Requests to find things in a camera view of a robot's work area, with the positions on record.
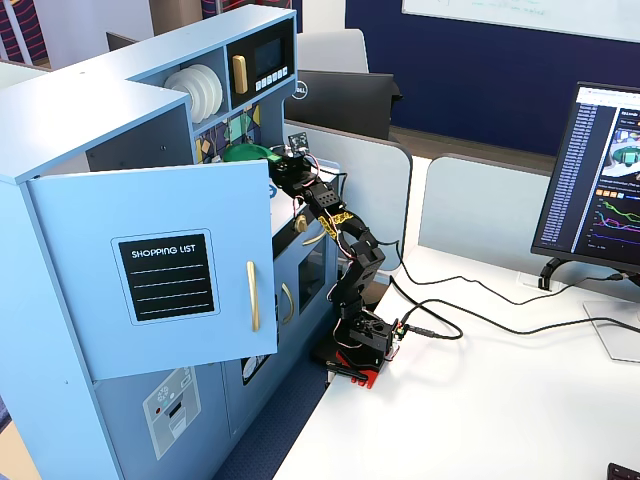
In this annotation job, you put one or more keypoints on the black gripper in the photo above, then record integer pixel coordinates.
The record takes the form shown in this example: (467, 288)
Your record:
(278, 165)

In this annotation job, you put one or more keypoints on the green round lid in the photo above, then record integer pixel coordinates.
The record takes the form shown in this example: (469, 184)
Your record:
(245, 152)

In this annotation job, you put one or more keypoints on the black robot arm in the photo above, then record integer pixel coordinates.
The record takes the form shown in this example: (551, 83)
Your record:
(365, 255)

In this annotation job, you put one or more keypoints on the red arm base clamp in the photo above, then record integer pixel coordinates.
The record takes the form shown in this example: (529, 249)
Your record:
(362, 376)

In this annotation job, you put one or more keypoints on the gold stove knob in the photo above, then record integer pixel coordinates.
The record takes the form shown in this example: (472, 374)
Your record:
(301, 223)

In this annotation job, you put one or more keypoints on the black Dell monitor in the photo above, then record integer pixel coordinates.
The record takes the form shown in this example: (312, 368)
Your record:
(340, 105)

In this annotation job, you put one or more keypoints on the grey desk partition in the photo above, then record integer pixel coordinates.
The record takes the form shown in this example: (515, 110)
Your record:
(365, 175)
(480, 205)

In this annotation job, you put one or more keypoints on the white toy plate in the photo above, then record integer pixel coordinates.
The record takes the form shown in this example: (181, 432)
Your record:
(207, 100)
(182, 95)
(218, 95)

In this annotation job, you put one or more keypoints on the black toy microwave door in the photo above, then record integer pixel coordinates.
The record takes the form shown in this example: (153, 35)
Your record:
(267, 55)

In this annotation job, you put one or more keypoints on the grey chair back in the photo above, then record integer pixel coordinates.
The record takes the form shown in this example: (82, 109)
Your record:
(335, 50)

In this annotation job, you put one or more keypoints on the shopping list sticker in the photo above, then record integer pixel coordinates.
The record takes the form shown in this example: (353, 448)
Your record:
(170, 280)

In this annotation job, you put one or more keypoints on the blue oven door with window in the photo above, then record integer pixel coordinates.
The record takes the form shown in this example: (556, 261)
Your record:
(305, 327)

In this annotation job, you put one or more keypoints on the blue toy play kitchen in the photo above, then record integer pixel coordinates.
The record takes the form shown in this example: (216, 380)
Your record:
(100, 100)

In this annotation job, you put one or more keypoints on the black dishwasher sticker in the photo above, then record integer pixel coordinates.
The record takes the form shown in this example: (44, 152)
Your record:
(255, 367)

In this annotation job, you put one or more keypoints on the blue fridge door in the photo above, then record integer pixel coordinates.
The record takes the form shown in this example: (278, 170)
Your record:
(75, 300)

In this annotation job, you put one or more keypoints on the water dispenser sticker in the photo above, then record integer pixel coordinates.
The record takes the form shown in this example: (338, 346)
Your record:
(172, 415)

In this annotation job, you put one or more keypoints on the whiteboard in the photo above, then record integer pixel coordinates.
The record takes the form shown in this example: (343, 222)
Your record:
(525, 15)

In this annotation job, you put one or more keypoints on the computer monitor with plots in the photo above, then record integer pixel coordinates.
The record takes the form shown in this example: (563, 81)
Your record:
(590, 175)

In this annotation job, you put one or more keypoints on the blue freezer door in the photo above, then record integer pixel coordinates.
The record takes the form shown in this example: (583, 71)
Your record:
(125, 445)

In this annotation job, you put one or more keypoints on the black keyboard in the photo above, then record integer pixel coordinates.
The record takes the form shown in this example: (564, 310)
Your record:
(625, 472)

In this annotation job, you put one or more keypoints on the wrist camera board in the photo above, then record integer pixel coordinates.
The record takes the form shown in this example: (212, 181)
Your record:
(299, 142)

